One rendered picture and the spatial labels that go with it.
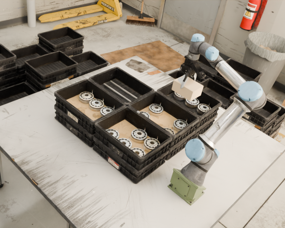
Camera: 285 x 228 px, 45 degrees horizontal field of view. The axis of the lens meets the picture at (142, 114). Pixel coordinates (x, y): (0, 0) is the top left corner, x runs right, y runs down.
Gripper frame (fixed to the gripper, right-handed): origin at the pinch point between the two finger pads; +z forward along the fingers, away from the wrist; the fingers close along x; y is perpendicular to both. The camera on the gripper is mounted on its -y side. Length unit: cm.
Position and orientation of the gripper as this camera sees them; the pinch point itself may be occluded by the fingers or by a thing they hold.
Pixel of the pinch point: (187, 85)
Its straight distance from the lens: 230.3
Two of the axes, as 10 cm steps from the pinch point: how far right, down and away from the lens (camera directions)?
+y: -7.2, -5.1, 4.8
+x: -6.8, 3.6, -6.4
